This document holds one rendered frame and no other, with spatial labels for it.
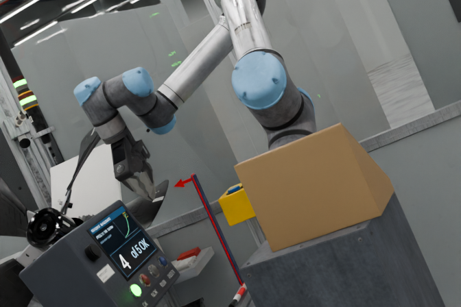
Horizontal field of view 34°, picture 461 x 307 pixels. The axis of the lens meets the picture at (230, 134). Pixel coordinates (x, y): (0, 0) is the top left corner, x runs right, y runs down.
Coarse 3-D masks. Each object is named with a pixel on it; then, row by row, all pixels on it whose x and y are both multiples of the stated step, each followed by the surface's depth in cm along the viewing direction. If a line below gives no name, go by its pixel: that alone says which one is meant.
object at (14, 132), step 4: (12, 116) 263; (4, 120) 262; (8, 120) 262; (12, 120) 262; (4, 124) 264; (8, 124) 262; (12, 124) 262; (24, 124) 264; (8, 128) 262; (12, 128) 262; (16, 128) 263; (20, 128) 263; (24, 128) 264; (28, 128) 264; (8, 132) 263; (12, 132) 262; (16, 132) 263; (20, 132) 263; (24, 132) 263; (28, 132) 268; (8, 136) 270; (12, 136) 262; (16, 136) 262
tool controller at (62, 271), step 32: (96, 224) 131; (128, 224) 140; (64, 256) 121; (96, 256) 122; (128, 256) 133; (32, 288) 123; (64, 288) 122; (96, 288) 120; (128, 288) 126; (160, 288) 134
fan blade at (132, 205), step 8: (160, 184) 211; (168, 184) 208; (160, 192) 205; (136, 200) 209; (144, 200) 205; (160, 200) 201; (128, 208) 204; (136, 208) 202; (144, 208) 200; (152, 208) 198; (136, 216) 198; (144, 216) 197; (152, 216) 195; (144, 224) 194
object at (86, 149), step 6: (90, 132) 230; (96, 132) 223; (84, 138) 233; (90, 138) 225; (96, 138) 219; (84, 144) 230; (90, 144) 221; (96, 144) 216; (84, 150) 223; (90, 150) 217; (84, 156) 218; (78, 162) 221; (78, 168) 217; (72, 180) 216; (72, 186) 224
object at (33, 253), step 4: (28, 248) 212; (32, 248) 212; (24, 252) 212; (28, 252) 212; (32, 252) 212; (36, 252) 212; (40, 252) 212; (20, 256) 211; (24, 256) 212; (32, 256) 212; (36, 256) 212; (20, 260) 212; (24, 260) 212; (28, 260) 212; (32, 260) 212; (24, 264) 212; (28, 264) 212
